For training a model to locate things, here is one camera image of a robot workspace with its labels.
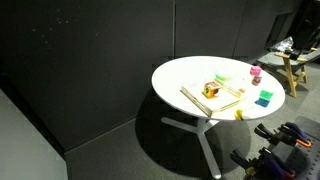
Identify shallow wooden box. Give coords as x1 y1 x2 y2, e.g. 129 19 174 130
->
180 78 246 118

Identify yellow toy banana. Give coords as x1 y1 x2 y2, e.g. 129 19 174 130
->
234 108 245 121

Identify maroon round toy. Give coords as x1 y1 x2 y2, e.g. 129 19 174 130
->
251 75 263 87

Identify green plastic bowl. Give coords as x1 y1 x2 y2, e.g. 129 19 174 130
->
214 71 235 85

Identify magenta cube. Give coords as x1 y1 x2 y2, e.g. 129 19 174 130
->
249 65 263 77

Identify blue block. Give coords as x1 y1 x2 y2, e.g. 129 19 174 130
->
254 97 270 108

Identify green cube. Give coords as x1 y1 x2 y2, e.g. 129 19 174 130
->
259 89 275 101

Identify black spring clamp orange tips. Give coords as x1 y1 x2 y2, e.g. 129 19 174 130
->
229 147 297 180
254 121 313 148

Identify wooden-legged grey chair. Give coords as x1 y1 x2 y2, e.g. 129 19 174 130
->
256 47 320 99

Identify clear plastic bag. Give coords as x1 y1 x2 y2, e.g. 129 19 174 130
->
270 36 295 54

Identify grey platform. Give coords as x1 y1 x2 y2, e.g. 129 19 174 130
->
0 89 69 180

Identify black perforated board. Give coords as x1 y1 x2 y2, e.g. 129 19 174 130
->
283 141 320 180

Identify white table pedestal base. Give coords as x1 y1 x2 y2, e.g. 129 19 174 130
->
161 116 223 180

